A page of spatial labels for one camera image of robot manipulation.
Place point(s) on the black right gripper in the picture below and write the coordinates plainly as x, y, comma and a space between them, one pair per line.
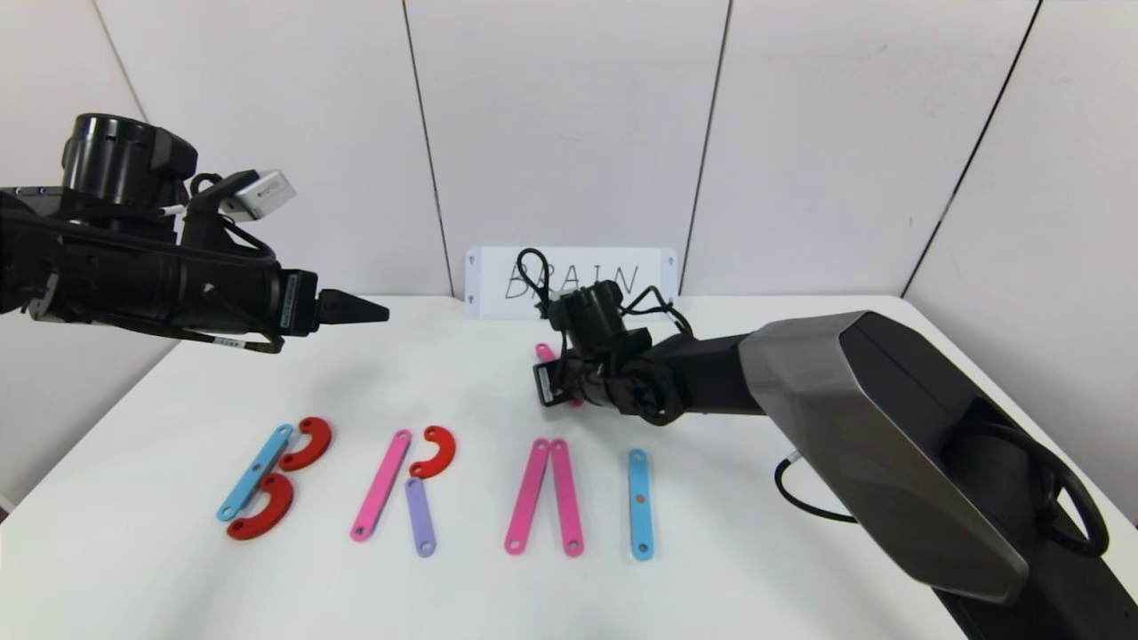
545, 386

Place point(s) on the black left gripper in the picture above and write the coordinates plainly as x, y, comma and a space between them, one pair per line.
297, 302

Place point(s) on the pink bar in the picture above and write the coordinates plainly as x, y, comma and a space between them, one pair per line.
544, 352
565, 498
382, 485
527, 495

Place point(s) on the small red curved piece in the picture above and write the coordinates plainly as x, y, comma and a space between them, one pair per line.
440, 447

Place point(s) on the short purple bar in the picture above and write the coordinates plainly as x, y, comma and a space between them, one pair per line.
420, 516

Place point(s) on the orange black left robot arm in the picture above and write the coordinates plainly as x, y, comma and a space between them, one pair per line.
89, 276

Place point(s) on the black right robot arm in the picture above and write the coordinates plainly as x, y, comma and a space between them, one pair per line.
845, 391

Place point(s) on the white BRAIN sign card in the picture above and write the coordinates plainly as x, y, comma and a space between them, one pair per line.
658, 267

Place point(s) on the blue flat bar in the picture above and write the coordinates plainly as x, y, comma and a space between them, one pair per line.
255, 472
639, 516

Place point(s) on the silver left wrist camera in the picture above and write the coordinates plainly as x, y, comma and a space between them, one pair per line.
262, 196

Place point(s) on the black left camera bracket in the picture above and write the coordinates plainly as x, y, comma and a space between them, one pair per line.
203, 227

